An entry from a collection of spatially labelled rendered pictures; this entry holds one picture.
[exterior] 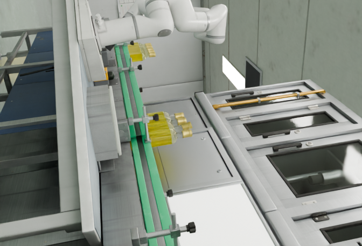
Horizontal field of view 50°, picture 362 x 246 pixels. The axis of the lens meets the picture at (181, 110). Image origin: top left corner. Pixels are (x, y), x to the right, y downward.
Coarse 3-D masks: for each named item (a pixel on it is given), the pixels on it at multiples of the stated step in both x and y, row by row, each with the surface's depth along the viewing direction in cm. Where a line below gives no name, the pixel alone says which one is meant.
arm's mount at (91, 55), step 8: (80, 0) 146; (88, 0) 149; (80, 8) 144; (88, 8) 145; (80, 16) 141; (88, 16) 142; (80, 24) 140; (88, 24) 139; (80, 32) 138; (88, 32) 137; (80, 40) 136; (88, 40) 137; (96, 40) 145; (80, 48) 139; (88, 48) 140; (96, 48) 141; (88, 56) 143; (96, 56) 144; (88, 64) 147; (96, 64) 148; (88, 72) 151; (96, 72) 152; (104, 72) 153; (88, 80) 155; (96, 80) 156
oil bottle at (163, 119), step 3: (159, 117) 184; (162, 117) 184; (165, 117) 184; (168, 117) 184; (150, 120) 182; (153, 120) 182; (159, 120) 181; (162, 120) 181; (165, 120) 181; (168, 120) 181; (171, 120) 183; (147, 123) 179; (150, 123) 179; (153, 123) 179; (156, 123) 180; (159, 123) 180; (171, 123) 182
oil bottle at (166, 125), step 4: (156, 124) 178; (160, 124) 178; (164, 124) 178; (168, 124) 178; (172, 124) 179; (148, 128) 176; (152, 128) 175; (156, 128) 175; (160, 128) 175; (164, 128) 175; (168, 128) 175; (172, 128) 176
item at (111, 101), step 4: (112, 92) 138; (112, 96) 134; (112, 100) 132; (112, 104) 131; (112, 108) 131; (112, 112) 131; (112, 116) 133; (116, 120) 151; (116, 124) 134; (116, 128) 134; (116, 132) 135; (116, 136) 135; (116, 140) 137; (116, 144) 138; (120, 144) 147; (120, 148) 138; (120, 152) 139
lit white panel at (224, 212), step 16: (208, 192) 156; (224, 192) 156; (240, 192) 155; (176, 208) 149; (192, 208) 149; (208, 208) 148; (224, 208) 148; (240, 208) 147; (208, 224) 140; (224, 224) 140; (240, 224) 140; (256, 224) 139; (192, 240) 134; (208, 240) 134; (224, 240) 133; (240, 240) 133; (256, 240) 133
